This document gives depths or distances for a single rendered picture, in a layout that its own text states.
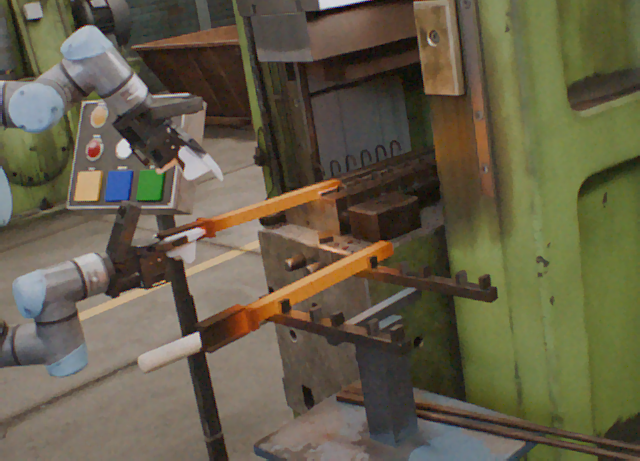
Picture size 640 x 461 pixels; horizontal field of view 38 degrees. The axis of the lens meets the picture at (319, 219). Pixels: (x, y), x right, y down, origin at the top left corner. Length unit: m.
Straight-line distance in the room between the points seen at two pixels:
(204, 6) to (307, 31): 9.69
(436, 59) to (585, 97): 0.29
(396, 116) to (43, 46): 4.69
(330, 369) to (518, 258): 0.49
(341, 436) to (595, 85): 0.80
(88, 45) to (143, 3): 9.39
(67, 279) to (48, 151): 5.02
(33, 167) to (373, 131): 4.61
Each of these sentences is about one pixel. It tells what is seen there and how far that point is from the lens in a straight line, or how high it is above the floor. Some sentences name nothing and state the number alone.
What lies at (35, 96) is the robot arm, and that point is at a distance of 1.50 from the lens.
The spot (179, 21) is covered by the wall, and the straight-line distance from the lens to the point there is 11.25.
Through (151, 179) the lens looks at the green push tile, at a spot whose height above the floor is 1.02.
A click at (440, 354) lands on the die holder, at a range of 1.91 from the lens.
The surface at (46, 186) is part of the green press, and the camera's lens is 6.71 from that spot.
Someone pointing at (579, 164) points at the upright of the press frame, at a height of 1.03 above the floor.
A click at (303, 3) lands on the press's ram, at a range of 1.78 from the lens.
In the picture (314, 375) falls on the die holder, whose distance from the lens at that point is 2.03.
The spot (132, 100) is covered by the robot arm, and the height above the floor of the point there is 1.27.
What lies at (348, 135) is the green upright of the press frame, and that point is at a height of 1.05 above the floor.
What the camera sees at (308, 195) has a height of 1.00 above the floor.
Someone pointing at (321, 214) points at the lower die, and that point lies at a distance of 1.90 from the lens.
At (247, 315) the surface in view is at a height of 0.95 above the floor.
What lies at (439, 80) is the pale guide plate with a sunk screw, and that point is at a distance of 1.70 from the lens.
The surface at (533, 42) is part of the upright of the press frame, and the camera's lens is 1.60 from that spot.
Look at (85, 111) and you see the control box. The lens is 2.42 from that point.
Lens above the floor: 1.47
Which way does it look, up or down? 16 degrees down
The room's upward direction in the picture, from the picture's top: 9 degrees counter-clockwise
